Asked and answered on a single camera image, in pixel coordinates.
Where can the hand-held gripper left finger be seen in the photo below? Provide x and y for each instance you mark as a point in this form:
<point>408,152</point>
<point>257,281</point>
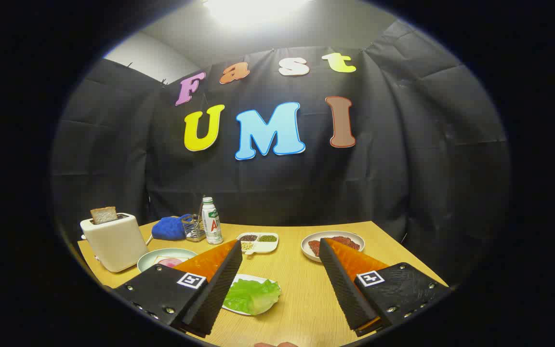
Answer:
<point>219,284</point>

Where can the white bottle green cap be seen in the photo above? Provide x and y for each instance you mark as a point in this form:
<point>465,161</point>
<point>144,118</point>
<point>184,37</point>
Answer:
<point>211,226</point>

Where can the ceiling light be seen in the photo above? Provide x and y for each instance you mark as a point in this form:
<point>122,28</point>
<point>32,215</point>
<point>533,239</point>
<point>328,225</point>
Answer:
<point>253,9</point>

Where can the black backdrop cloth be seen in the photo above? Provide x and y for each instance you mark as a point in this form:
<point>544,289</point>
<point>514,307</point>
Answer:
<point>258,183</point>

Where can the white toaster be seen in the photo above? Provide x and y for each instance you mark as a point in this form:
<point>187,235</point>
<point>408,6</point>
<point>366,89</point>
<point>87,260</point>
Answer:
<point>113,246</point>

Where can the pale green plate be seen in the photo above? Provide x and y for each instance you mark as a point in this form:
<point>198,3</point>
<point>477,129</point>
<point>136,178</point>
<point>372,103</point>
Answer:
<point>148,260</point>

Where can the red meat slice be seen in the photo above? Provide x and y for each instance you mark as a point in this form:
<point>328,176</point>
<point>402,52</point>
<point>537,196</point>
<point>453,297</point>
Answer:
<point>347,242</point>
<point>313,247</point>

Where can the green lettuce leaf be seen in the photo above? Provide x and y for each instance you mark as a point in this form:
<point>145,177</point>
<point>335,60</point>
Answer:
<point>253,296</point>

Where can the white divided dish with beans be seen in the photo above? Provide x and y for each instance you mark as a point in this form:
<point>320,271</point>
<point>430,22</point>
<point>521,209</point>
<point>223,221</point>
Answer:
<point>268,246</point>

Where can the blue cloth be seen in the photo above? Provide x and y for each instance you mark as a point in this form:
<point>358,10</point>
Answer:
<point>166,229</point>

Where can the toasted bread slice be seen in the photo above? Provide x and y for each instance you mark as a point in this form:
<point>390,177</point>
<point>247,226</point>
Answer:
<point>104,214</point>

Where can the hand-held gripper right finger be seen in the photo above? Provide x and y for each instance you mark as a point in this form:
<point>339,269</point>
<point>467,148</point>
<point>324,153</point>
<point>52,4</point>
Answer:
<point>342,284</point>

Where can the white meat dish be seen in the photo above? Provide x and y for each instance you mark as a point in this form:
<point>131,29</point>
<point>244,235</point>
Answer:
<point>330,234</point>

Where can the white rounded square plate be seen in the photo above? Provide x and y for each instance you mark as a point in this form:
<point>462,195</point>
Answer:
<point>251,278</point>

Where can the pink ham slice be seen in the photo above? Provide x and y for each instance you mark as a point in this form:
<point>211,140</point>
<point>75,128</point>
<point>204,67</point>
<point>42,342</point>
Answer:
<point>170,263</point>

